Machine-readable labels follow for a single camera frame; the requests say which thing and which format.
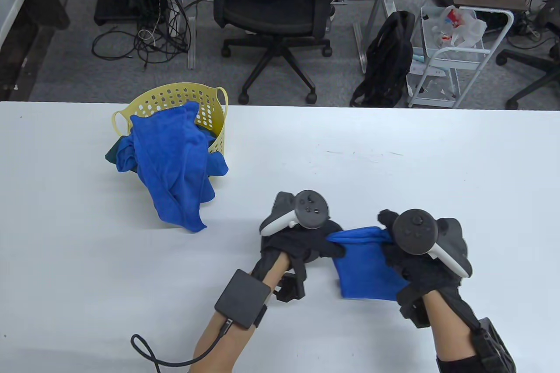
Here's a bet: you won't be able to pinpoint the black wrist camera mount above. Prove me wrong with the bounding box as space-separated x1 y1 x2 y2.
397 290 431 329
273 275 305 303

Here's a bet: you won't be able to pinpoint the dark brown desk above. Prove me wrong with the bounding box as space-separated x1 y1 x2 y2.
0 0 70 101

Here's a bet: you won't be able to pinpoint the blue clothes shirt white tag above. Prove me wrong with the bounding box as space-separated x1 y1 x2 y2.
116 135 229 177

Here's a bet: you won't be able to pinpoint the bundle of black floor cables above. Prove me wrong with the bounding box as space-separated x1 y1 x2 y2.
91 0 197 70

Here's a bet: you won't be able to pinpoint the white plastic bag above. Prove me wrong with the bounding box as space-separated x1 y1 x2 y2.
431 5 487 48

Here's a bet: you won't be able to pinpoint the white power strip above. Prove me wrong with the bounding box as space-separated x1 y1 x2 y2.
168 0 187 39

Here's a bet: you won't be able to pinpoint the blue towel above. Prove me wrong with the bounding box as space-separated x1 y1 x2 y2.
130 101 218 233
327 227 410 302

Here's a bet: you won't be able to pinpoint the person's right forearm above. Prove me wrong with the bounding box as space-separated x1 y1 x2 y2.
422 288 495 373

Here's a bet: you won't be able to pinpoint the white utility cart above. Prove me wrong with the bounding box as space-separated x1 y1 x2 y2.
406 0 515 109

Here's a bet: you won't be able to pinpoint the grey metal desk frame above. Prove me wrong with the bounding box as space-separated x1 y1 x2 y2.
346 0 405 74

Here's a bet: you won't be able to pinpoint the yellow perforated laundry basket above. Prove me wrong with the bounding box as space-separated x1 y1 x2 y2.
112 82 229 157

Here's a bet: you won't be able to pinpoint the person's right hand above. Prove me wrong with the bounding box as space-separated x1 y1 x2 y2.
378 210 473 300

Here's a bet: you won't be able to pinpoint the person's left forearm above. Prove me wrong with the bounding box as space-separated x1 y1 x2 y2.
188 255 294 373

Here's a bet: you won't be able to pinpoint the black mesh wrist bracket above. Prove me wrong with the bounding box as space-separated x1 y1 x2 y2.
435 317 517 373

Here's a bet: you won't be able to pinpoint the black swivel chair base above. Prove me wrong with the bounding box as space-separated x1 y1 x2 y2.
496 10 560 110

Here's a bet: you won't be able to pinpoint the grey handheld controller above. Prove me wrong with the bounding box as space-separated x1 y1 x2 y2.
392 209 473 278
259 190 329 236

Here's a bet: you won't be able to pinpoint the grey metal desk leg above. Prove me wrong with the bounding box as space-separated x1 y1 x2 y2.
162 0 196 70

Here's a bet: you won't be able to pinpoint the black sensor box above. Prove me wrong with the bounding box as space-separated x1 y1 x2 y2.
214 269 272 330

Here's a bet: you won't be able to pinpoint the black backpack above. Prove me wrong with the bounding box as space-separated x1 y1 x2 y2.
350 10 416 108

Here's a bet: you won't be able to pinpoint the person's left hand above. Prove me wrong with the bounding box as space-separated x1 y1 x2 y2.
261 220 346 282

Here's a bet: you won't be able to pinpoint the dark green clothes garment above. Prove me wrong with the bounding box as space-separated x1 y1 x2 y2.
105 139 121 168

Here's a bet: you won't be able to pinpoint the black cable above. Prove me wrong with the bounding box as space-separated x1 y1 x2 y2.
130 321 232 367

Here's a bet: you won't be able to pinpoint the black office chair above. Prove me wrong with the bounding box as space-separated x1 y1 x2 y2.
205 0 350 105

